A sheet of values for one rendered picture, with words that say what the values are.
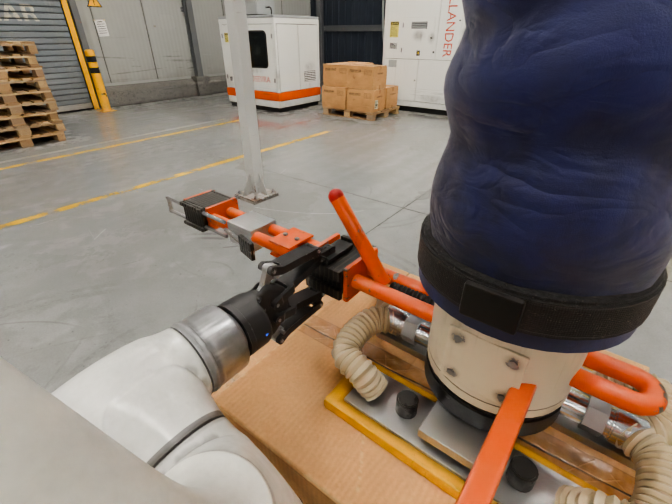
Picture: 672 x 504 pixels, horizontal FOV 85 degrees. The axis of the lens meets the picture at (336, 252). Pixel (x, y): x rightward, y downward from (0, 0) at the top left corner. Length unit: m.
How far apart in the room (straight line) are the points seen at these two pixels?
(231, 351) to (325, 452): 0.18
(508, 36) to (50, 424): 0.33
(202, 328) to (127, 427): 0.11
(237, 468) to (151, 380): 0.12
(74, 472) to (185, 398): 0.20
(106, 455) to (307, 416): 0.36
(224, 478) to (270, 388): 0.27
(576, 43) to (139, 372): 0.42
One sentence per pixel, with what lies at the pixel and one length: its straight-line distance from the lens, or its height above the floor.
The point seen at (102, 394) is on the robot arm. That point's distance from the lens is 0.40.
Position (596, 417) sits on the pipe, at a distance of 0.53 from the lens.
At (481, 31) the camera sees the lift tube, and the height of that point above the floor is 1.39.
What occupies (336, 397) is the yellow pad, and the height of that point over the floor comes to 0.96.
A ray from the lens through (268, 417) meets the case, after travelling 0.55.
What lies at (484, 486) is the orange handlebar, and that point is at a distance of 0.36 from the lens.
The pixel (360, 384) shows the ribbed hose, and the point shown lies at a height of 1.00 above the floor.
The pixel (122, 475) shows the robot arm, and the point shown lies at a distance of 0.22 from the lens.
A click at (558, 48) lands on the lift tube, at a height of 1.38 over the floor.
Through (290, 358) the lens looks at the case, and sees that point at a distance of 0.62.
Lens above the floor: 1.39
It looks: 31 degrees down
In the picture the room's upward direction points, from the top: straight up
